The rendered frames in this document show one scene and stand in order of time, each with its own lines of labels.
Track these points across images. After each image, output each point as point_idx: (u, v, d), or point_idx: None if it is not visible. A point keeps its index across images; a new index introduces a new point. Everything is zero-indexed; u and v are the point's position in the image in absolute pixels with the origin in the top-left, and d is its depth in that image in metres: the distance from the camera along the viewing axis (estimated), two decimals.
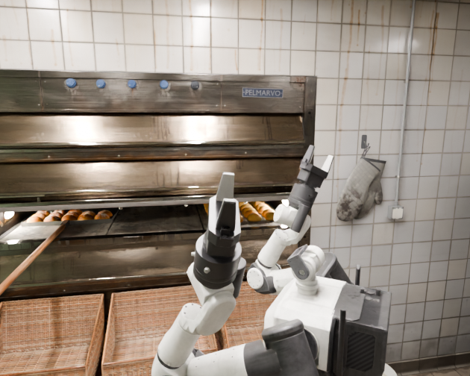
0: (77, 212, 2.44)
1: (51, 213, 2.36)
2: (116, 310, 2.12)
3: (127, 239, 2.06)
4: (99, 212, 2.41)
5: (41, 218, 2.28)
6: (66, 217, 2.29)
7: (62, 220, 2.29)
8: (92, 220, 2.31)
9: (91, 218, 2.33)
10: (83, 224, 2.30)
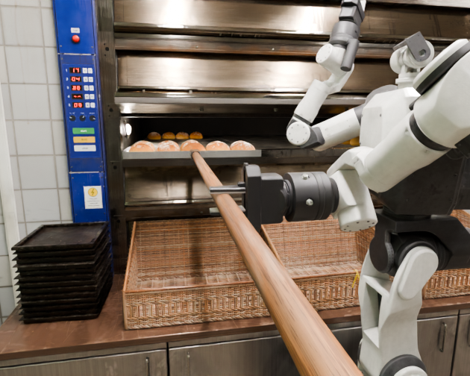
0: None
1: (161, 143, 1.48)
2: None
3: (274, 152, 1.76)
4: (234, 143, 1.53)
5: (151, 148, 1.40)
6: (192, 145, 1.41)
7: (185, 151, 1.41)
8: (233, 151, 1.43)
9: (228, 148, 1.45)
10: (219, 157, 1.42)
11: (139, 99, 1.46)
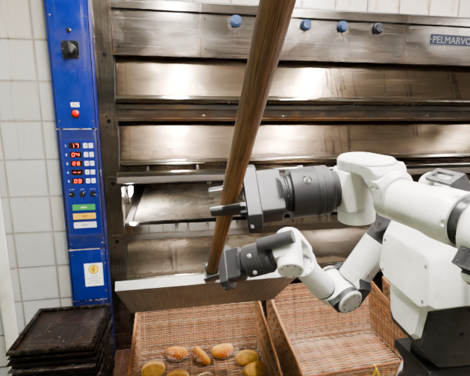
0: None
1: None
2: (265, 308, 1.73)
3: (284, 220, 1.67)
4: None
5: (163, 364, 1.48)
6: None
7: None
8: None
9: (231, 352, 1.59)
10: (243, 280, 1.07)
11: (142, 178, 1.37)
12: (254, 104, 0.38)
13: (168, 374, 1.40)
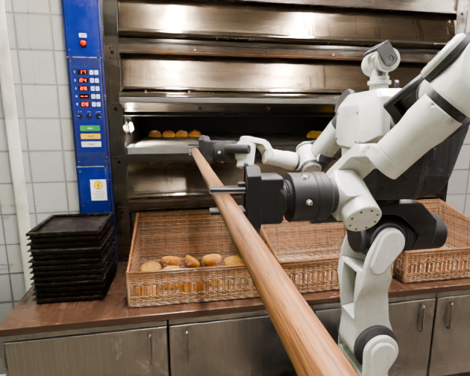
0: (198, 286, 1.49)
1: None
2: None
3: None
4: None
5: None
6: None
7: None
8: None
9: (220, 262, 1.80)
10: None
11: (142, 98, 1.58)
12: None
13: (163, 268, 1.63)
